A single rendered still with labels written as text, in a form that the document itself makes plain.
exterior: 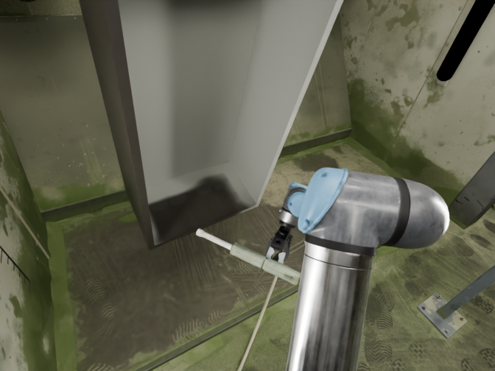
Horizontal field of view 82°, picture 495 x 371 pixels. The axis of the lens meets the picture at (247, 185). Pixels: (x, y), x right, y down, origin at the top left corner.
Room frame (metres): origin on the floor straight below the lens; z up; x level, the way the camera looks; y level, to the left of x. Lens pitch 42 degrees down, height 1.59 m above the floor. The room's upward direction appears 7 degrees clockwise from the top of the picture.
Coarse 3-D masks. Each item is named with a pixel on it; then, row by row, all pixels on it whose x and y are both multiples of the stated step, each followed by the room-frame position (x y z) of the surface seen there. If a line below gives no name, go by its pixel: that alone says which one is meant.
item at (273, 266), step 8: (200, 232) 0.77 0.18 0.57; (216, 240) 0.74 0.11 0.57; (232, 248) 0.71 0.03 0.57; (240, 248) 0.70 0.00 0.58; (248, 248) 0.72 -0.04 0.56; (240, 256) 0.68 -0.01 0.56; (248, 256) 0.67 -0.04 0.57; (256, 256) 0.67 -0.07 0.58; (264, 256) 0.69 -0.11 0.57; (256, 264) 0.65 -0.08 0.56; (264, 264) 0.65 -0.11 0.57; (272, 264) 0.64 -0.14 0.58; (280, 264) 0.65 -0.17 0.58; (272, 272) 0.62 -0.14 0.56; (280, 272) 0.62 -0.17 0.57; (288, 272) 0.61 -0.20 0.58; (296, 272) 0.62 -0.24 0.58; (288, 280) 0.59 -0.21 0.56; (296, 280) 0.59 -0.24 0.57
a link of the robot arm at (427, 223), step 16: (416, 192) 0.33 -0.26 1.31; (432, 192) 0.35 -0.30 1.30; (416, 208) 0.31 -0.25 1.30; (432, 208) 0.32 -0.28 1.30; (416, 224) 0.29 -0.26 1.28; (432, 224) 0.30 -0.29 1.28; (448, 224) 0.33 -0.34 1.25; (400, 240) 0.29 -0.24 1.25; (416, 240) 0.29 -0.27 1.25; (432, 240) 0.30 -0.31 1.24
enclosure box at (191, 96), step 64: (128, 0) 0.93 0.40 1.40; (192, 0) 1.05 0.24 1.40; (256, 0) 1.19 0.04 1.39; (320, 0) 0.98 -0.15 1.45; (128, 64) 0.95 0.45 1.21; (192, 64) 1.09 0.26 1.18; (256, 64) 1.20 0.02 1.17; (128, 128) 0.61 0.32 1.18; (192, 128) 1.15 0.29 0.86; (256, 128) 1.16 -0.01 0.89; (128, 192) 0.91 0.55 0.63; (192, 192) 1.08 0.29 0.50; (256, 192) 1.10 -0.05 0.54
